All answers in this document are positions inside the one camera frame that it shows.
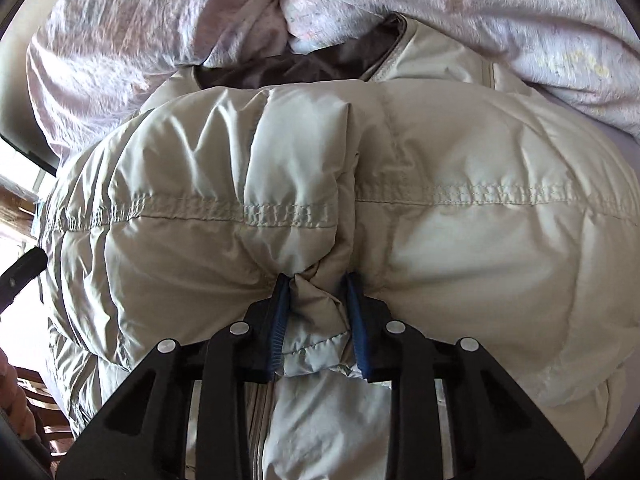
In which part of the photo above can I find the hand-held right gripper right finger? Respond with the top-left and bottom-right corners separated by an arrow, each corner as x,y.
342,272 -> 586,480

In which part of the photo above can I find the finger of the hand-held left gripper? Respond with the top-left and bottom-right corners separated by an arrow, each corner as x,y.
0,247 -> 49,311

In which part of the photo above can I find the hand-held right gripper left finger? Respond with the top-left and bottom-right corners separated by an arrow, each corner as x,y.
55,274 -> 292,480

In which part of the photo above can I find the off-white down jacket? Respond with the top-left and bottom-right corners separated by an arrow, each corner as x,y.
40,12 -> 633,480

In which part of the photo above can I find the person's left forearm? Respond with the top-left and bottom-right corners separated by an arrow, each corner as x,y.
0,347 -> 31,441

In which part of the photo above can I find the dark wooden furniture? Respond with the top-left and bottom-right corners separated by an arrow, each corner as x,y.
15,362 -> 78,461

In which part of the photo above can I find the pink floral duvet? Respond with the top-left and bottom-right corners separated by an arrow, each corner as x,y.
25,0 -> 640,171

